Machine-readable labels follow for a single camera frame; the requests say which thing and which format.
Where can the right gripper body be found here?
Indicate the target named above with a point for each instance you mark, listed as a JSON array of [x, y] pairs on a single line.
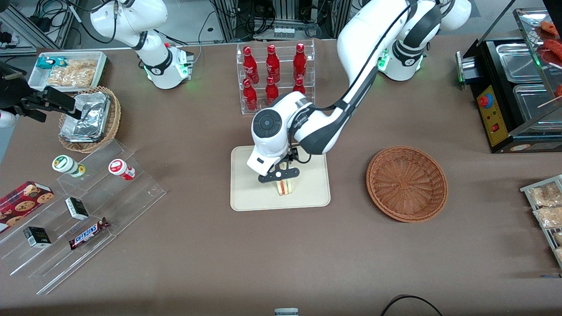
[[13, 93]]

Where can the triangle sandwich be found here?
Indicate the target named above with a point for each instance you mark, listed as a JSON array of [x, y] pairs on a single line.
[[285, 188]]

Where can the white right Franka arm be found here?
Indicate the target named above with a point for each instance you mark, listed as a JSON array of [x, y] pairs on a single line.
[[127, 17]]

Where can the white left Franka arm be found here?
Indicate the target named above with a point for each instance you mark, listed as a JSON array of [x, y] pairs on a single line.
[[364, 35]]

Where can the cream plastic tray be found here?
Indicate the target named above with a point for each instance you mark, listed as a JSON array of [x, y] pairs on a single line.
[[307, 193]]

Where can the tan wicker basket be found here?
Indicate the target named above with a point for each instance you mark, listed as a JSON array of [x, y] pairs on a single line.
[[112, 123]]

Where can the brown round wicker basket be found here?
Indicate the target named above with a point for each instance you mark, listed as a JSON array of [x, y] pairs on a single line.
[[406, 184]]

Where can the grey metal snack tray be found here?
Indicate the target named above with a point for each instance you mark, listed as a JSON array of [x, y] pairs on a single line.
[[527, 189]]

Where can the white plastic snack bin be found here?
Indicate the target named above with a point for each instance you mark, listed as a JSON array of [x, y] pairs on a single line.
[[35, 77]]

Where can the clear bag of chips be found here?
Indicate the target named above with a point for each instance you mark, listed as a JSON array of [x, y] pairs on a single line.
[[74, 72]]

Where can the stack of foil containers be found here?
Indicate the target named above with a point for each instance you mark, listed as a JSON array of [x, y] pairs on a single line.
[[88, 118]]

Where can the teal snack packet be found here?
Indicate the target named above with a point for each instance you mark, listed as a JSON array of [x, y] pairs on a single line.
[[50, 62]]

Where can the clear acrylic bottle rack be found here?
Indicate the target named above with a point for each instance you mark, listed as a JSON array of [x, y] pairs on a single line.
[[285, 105]]

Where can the green capped white bottle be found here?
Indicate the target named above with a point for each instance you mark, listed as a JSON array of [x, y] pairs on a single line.
[[66, 165]]

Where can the red cola bottle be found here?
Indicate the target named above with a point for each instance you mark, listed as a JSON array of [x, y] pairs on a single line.
[[300, 63], [250, 96], [299, 87], [272, 65], [271, 92], [250, 66]]

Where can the red cookie box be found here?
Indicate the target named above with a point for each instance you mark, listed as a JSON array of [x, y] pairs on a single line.
[[22, 204]]

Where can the red capped white bottle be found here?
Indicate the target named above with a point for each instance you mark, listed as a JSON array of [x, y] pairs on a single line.
[[120, 169]]

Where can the small black box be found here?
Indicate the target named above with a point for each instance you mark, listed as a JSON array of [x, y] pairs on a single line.
[[77, 209], [37, 237]]

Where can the clear acrylic stepped display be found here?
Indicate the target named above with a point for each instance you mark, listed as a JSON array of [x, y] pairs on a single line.
[[131, 197]]

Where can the white power strip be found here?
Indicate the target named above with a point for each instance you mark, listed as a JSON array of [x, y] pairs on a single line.
[[284, 31]]

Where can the Snickers chocolate bar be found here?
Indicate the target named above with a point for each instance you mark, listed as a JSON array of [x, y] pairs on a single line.
[[88, 234]]

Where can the grey device at table edge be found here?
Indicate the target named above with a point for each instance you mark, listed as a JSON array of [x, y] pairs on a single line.
[[286, 312]]

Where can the black food warmer machine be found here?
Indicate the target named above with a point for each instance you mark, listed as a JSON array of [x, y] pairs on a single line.
[[491, 118]]

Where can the steel warmer pan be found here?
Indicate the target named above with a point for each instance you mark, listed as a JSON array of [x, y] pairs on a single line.
[[518, 61], [533, 105]]

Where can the clear bag of snacks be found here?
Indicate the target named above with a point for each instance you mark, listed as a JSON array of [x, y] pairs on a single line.
[[558, 238], [544, 195], [559, 255], [549, 217]]

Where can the wooden skewer stick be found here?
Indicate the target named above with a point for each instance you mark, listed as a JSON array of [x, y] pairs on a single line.
[[549, 102]]

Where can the aluminium frame rail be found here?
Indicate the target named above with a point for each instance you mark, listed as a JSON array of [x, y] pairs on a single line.
[[30, 33]]

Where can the aluminium frame stand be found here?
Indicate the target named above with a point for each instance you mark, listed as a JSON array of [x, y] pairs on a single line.
[[228, 17]]

